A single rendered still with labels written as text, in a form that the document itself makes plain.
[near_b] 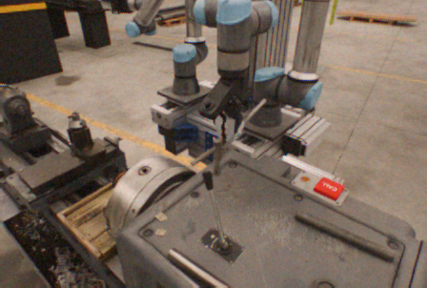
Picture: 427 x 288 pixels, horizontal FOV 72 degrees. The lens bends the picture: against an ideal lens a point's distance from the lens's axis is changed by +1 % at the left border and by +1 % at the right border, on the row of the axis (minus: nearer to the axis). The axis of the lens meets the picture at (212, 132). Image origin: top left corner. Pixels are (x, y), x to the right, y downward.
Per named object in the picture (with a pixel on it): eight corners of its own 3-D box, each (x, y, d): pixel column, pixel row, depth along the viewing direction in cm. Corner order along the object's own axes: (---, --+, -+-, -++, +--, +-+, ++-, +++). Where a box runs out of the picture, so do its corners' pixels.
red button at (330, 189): (343, 191, 77) (345, 185, 76) (335, 204, 73) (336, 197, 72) (321, 181, 81) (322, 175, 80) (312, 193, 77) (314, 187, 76)
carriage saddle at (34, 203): (128, 161, 152) (126, 152, 148) (33, 214, 121) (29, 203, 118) (96, 141, 168) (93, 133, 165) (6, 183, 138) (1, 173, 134)
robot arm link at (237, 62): (236, 56, 64) (208, 50, 68) (235, 76, 66) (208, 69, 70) (254, 49, 69) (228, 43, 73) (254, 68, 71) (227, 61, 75)
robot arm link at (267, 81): (261, 91, 131) (264, 61, 124) (289, 98, 124) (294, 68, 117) (247, 99, 123) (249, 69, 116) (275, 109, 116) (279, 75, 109)
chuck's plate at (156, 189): (208, 215, 110) (200, 152, 92) (143, 282, 92) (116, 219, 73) (201, 211, 112) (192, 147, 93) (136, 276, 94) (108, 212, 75)
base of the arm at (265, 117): (259, 108, 138) (261, 89, 133) (288, 118, 130) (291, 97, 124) (240, 119, 128) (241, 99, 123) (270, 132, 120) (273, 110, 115)
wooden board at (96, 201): (176, 205, 125) (175, 198, 123) (100, 264, 101) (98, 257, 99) (132, 176, 141) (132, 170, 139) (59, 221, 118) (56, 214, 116)
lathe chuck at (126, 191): (201, 211, 112) (192, 147, 93) (136, 276, 94) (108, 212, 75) (185, 199, 117) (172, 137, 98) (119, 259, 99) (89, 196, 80)
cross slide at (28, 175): (123, 151, 149) (121, 143, 147) (35, 196, 121) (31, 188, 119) (105, 139, 158) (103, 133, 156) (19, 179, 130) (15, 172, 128)
